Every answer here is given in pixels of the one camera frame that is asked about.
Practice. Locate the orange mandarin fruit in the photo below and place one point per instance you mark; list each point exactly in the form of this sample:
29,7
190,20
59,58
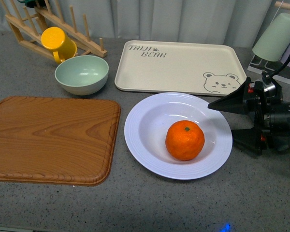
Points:
184,140

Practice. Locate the grey curtain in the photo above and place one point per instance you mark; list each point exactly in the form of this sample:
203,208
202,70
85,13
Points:
228,22

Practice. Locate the beige bear tray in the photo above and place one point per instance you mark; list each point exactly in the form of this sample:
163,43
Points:
201,69

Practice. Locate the white ridged plate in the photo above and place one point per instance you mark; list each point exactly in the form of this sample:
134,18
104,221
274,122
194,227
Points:
147,124

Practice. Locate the dark green mug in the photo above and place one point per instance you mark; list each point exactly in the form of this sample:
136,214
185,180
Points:
32,3

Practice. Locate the wooden cutting board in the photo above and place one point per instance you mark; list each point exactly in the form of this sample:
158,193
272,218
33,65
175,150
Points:
57,140

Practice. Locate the yellow mug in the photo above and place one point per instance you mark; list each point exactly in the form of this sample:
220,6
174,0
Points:
62,47

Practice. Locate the wooden dish rack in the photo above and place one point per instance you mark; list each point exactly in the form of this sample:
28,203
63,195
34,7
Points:
28,29

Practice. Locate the light green bowl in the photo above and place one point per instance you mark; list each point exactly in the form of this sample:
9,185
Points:
82,75

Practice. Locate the wooden cup stand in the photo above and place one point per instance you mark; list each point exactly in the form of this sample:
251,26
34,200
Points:
282,5

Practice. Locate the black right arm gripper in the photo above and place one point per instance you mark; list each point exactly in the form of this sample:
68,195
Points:
271,115

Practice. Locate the light green cup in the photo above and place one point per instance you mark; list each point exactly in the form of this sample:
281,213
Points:
275,40

